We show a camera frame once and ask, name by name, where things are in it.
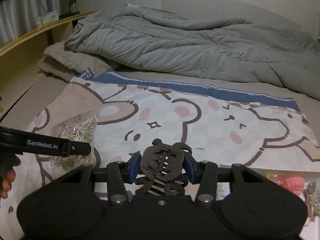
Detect black hair claw clip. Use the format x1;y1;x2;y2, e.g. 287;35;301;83
135;139;193;197

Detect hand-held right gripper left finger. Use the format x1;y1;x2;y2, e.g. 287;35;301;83
47;153;142;207

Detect beige fluffy blanket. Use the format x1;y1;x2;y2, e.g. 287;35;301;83
36;41;122;83

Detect pink knit hair tie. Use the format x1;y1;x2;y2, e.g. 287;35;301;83
274;176;304;196

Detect grey duvet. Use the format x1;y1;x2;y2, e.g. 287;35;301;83
64;5;320;99

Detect grey curtain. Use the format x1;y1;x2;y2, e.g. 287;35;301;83
0;0;62;47

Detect white cardboard box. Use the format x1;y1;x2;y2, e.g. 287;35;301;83
220;164;320;230

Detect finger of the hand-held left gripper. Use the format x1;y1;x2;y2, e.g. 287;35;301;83
0;126;92;157

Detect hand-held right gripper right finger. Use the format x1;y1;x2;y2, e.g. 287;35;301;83
183;153;277;207

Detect bear printed cloth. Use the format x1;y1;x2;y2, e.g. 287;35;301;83
0;71;320;230

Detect clear bag of beige clips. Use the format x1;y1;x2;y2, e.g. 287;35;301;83
51;115;100;180

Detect person's left hand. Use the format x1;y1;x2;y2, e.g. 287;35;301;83
0;152;22;199

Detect tissue box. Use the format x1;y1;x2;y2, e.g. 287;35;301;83
37;10;60;28

